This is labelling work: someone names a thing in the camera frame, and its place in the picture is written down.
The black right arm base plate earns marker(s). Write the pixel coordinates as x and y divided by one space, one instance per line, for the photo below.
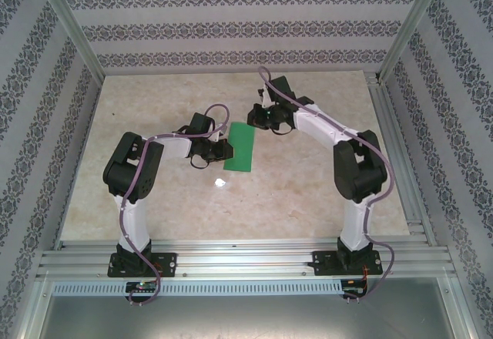
323 264

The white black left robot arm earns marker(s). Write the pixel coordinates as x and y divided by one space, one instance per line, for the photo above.
135 219

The aluminium frame post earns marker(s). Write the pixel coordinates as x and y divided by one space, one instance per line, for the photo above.
412 23
71 23

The grey metal sheet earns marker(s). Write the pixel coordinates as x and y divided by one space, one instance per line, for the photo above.
246 316

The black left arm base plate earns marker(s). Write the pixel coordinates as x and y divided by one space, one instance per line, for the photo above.
167 264

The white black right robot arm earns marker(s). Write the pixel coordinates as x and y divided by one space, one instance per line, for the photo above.
358 223

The green paper sheet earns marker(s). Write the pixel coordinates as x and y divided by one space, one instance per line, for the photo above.
242 150

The aluminium mounting rail beam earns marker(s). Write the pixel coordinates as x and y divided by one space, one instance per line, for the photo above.
246 256

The aluminium side rail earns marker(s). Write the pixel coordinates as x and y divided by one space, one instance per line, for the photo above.
394 142

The aluminium lower frame rail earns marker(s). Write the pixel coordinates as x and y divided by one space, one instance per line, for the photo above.
31 308
464 308

